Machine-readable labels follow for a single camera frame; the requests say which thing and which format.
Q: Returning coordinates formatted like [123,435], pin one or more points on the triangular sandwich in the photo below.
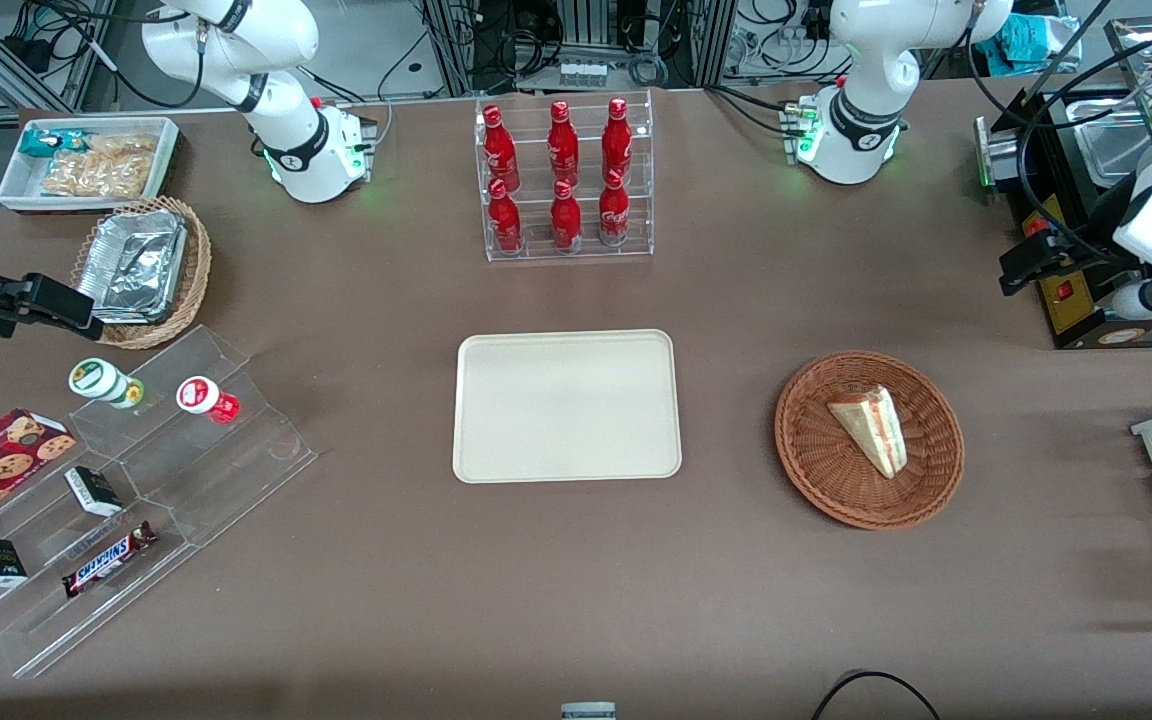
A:
[871,430]

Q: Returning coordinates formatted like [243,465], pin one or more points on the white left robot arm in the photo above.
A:
[851,140]

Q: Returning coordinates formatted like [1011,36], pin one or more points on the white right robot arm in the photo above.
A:
[306,160]

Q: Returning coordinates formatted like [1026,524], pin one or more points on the light wicker basket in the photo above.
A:
[198,270]

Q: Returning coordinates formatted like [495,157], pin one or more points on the brown round wicker basket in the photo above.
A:
[826,480]

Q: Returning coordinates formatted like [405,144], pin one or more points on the cream plastic serving tray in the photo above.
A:
[566,405]

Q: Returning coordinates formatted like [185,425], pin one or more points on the black food warmer machine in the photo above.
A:
[1071,320]

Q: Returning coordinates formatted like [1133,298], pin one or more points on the green lidded yogurt cup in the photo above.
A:
[96,378]

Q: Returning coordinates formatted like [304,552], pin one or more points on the aluminium foil container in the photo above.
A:
[131,265]

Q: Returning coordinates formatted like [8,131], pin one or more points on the white rectangular snack bin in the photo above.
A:
[16,185]

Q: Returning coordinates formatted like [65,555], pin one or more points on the clear bag of crackers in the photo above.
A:
[106,165]

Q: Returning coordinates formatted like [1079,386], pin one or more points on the teal snack packet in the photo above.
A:
[41,142]

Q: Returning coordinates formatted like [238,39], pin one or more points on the red lidded yogurt cup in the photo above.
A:
[201,395]

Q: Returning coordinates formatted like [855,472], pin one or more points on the teal plastic bag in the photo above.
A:
[1031,42]

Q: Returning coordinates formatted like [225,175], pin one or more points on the clear acrylic tiered stand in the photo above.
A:
[226,470]

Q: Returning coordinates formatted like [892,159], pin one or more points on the brown Snickers bar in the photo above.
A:
[108,558]

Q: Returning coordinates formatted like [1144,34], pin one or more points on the clear acrylic bottle rack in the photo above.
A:
[636,245]

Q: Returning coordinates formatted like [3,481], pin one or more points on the red cola bottle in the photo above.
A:
[566,218]
[506,220]
[614,212]
[500,150]
[563,145]
[617,140]

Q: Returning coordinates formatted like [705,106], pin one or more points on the white power strip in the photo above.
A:
[583,72]

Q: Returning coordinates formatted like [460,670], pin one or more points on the small grey box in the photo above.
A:
[588,712]

